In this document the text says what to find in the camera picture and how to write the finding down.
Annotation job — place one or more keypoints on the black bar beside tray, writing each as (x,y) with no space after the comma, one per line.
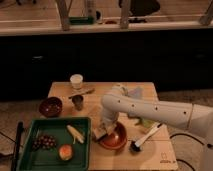
(17,145)

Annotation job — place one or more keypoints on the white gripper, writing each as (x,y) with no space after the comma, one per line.
(109,119)

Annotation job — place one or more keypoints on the purple toy grapes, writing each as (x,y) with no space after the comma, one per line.
(44,142)

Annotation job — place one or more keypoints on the green plastic tray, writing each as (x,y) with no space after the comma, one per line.
(49,160)

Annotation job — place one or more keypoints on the grey folded cloth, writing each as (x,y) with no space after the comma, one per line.
(136,93)

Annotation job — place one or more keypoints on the green toy vegetable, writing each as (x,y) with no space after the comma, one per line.
(146,123)

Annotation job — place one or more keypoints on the orange toy fruit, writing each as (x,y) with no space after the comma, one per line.
(66,152)

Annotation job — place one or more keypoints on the wooden spatula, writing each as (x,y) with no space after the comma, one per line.
(82,92)

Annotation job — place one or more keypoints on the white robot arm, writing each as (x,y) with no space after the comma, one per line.
(196,119)

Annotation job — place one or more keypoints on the red orange bowl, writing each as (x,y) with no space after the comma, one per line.
(116,140)

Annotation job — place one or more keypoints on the white handled black brush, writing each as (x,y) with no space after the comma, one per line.
(135,146)

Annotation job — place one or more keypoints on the dark maroon bowl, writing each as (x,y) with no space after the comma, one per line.
(51,107)

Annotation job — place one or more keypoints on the white paper cup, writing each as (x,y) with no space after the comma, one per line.
(76,81)

